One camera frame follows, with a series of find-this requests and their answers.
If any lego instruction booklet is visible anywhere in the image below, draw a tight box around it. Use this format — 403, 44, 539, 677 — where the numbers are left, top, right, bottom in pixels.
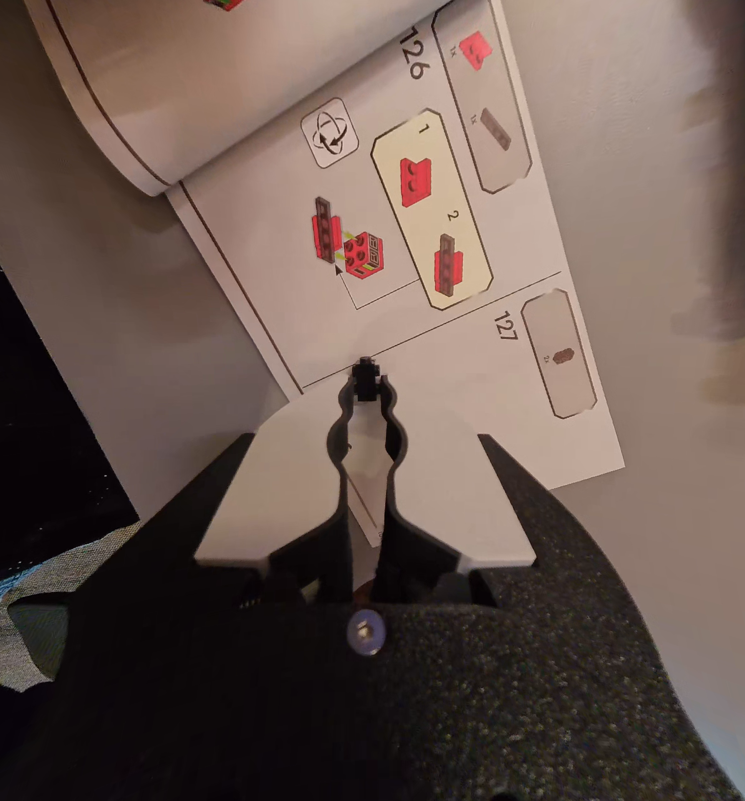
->
22, 0, 626, 548

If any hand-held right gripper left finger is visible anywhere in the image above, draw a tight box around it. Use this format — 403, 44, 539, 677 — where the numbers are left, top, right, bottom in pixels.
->
192, 373, 356, 573

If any small black lego piece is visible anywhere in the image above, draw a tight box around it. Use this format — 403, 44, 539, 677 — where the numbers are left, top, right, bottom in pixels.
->
351, 355, 381, 403

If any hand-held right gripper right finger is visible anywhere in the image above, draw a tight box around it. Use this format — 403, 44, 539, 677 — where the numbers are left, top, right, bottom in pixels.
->
379, 373, 539, 573

